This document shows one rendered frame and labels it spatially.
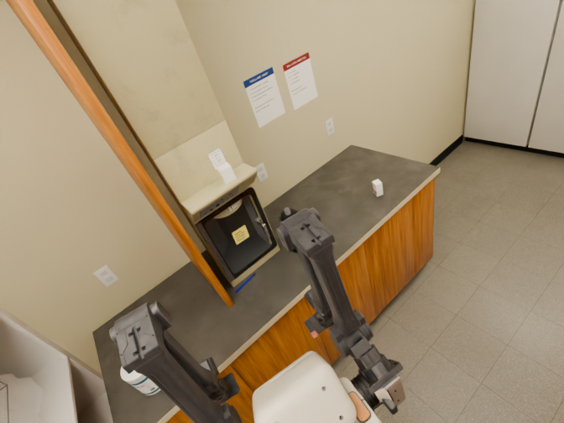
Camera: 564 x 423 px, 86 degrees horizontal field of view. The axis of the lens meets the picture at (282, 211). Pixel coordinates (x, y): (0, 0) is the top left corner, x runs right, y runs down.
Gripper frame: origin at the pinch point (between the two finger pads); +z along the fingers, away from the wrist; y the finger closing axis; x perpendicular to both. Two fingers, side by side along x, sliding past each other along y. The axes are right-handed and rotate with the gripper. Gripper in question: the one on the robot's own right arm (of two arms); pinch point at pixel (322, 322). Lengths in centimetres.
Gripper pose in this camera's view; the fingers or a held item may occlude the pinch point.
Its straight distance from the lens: 129.4
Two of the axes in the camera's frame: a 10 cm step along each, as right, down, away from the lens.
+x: 5.3, 7.3, -4.3
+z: 0.5, 4.8, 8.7
